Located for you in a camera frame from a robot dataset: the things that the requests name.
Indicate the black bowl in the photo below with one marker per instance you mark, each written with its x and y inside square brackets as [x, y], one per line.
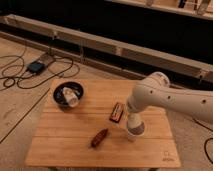
[59, 97]

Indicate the blue power adapter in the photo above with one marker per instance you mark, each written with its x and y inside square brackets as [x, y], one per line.
[35, 67]

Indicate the brown oblong object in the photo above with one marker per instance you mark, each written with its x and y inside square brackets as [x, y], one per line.
[99, 137]

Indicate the ceramic cup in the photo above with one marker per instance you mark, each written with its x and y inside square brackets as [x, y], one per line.
[132, 135]

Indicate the metal frame rail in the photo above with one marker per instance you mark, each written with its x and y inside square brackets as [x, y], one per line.
[149, 56]

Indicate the wooden table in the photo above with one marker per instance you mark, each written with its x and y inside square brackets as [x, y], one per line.
[63, 136]

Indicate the dark rectangular box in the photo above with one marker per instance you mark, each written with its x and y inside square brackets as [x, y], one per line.
[117, 112]

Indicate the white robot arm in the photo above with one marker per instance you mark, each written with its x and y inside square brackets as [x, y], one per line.
[155, 90]

